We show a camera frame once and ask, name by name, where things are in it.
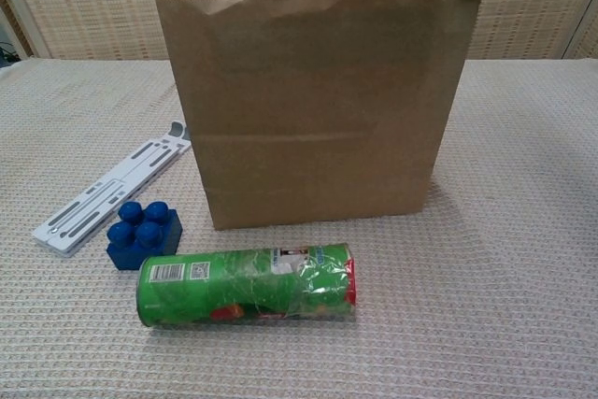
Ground brown paper bag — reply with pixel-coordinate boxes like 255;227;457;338
155;0;482;232

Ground green chips can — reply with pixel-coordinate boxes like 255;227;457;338
135;242;360;328

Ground blue toy building block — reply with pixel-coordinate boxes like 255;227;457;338
106;201;183;273

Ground white folding stand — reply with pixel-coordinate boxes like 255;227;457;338
31;121;192;259

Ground beige woven tablecloth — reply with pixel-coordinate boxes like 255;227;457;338
0;58;598;399

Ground woven bamboo screen panel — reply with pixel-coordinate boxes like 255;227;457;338
572;0;598;60
438;0;583;62
8;0;188;62

